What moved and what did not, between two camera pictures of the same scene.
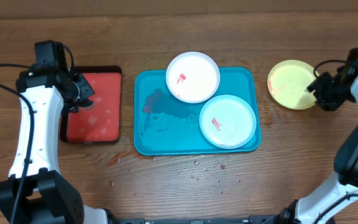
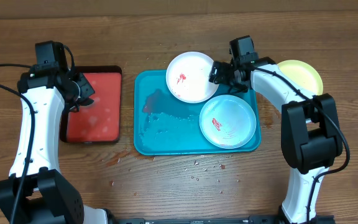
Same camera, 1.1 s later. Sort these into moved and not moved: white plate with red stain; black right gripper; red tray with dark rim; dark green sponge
Moved: black right gripper
Not moved: red tray with dark rim; dark green sponge; white plate with red stain
